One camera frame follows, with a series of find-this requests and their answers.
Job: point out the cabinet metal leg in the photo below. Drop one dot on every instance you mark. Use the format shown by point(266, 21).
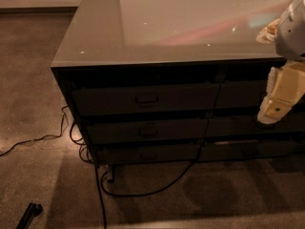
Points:
point(110, 174)

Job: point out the dark drawer cabinet glossy top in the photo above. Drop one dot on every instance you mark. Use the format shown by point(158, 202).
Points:
point(138, 43)

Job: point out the black tube on floor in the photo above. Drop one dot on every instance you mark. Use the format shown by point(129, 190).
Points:
point(33, 210)

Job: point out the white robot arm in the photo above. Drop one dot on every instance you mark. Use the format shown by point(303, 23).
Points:
point(287, 33)

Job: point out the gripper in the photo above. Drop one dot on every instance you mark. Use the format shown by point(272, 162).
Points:
point(293, 32)

